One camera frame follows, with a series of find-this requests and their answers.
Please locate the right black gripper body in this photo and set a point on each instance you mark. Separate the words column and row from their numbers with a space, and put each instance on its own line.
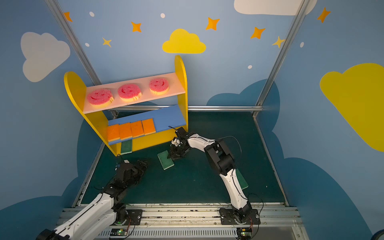
column 176, row 150

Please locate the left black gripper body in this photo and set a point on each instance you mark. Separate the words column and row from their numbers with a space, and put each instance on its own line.
column 140, row 167

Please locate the green sponge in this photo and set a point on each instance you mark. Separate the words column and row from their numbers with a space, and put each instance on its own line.
column 126, row 147
column 243, row 183
column 165, row 161

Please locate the orange sponge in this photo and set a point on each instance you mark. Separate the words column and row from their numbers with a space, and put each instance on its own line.
column 113, row 133
column 148, row 127
column 125, row 131
column 137, row 129

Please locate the pink smiley sponge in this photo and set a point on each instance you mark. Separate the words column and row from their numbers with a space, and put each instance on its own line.
column 100, row 98
column 159, row 86
column 129, row 92

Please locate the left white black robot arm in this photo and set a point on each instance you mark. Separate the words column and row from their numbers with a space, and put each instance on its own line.
column 106, row 209

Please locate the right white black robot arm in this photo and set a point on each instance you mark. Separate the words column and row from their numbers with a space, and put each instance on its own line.
column 221, row 160

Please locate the yellow shelf with pink and blue boards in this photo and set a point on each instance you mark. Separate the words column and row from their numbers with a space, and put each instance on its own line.
column 166, row 119

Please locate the back aluminium floor bar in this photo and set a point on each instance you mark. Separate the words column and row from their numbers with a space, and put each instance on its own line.
column 196, row 108

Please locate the left small circuit board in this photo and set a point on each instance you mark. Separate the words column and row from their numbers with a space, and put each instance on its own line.
column 118, row 233

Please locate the small circuit board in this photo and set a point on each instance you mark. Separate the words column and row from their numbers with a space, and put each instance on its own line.
column 118, row 233
column 244, row 233

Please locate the right small circuit board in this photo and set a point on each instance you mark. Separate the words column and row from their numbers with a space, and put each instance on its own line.
column 244, row 233

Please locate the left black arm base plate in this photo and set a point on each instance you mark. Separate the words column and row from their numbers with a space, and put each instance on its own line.
column 128, row 217

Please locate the aluminium rail frame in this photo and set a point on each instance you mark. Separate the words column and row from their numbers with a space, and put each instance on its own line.
column 165, row 221

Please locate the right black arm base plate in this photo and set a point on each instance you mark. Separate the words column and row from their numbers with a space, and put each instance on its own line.
column 227, row 217

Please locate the right aluminium corner post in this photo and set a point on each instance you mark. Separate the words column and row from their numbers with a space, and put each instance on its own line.
column 292, row 32

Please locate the aluminium corner post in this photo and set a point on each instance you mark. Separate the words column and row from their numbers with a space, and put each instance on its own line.
column 292, row 32
column 64, row 24

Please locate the left aluminium corner post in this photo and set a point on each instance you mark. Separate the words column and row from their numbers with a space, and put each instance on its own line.
column 64, row 24

